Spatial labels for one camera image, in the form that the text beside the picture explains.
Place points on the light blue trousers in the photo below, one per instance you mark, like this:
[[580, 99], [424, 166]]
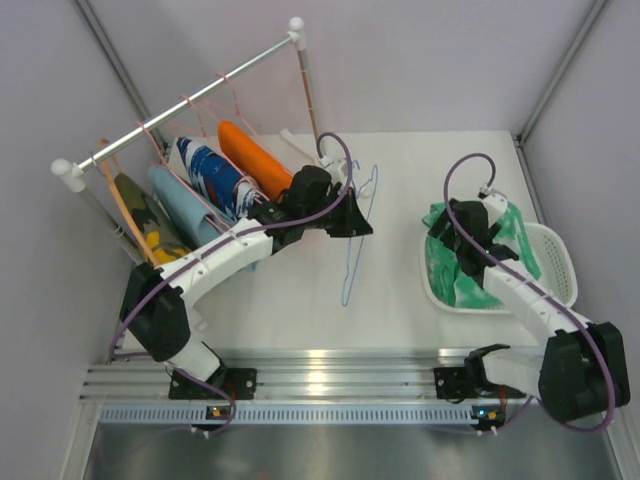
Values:
[[196, 219]]

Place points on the aluminium rail frame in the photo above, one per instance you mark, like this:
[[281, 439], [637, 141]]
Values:
[[290, 376]]

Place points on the blue white patterned trousers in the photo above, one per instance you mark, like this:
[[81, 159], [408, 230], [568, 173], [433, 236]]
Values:
[[217, 179]]

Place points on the orange trousers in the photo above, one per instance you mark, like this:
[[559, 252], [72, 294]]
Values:
[[269, 174]]

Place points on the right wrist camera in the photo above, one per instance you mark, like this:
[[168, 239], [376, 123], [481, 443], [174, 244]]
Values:
[[494, 202]]

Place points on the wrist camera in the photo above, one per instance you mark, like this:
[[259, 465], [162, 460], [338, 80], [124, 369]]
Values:
[[338, 168], [494, 202]]

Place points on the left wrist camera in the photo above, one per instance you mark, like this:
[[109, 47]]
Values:
[[338, 168]]

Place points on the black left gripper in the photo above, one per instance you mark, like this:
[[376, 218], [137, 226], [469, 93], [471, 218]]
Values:
[[353, 222]]

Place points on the perforated cable duct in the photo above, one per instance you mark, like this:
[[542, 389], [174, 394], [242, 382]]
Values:
[[304, 414]]

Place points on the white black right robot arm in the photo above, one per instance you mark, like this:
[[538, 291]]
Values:
[[580, 366]]

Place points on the pink hanger with orange trousers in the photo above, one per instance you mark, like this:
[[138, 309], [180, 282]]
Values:
[[238, 112]]

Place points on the silver clothes rack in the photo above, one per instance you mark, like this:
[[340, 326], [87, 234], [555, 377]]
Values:
[[71, 174]]

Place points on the blue wire hanger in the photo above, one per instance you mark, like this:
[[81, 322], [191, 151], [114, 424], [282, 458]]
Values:
[[366, 191]]

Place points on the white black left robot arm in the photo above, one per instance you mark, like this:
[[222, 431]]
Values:
[[158, 300]]

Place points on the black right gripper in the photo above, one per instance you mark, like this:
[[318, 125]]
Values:
[[441, 224]]

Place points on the white perforated plastic basket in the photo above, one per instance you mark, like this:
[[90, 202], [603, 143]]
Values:
[[557, 271]]

